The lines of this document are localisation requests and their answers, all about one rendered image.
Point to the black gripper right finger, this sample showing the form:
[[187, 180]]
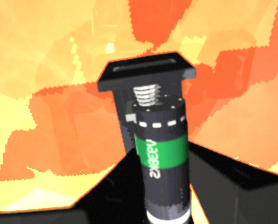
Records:
[[231, 191]]

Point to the black and green battery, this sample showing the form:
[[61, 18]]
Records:
[[161, 134]]

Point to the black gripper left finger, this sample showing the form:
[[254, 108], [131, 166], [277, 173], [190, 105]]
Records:
[[118, 198]]

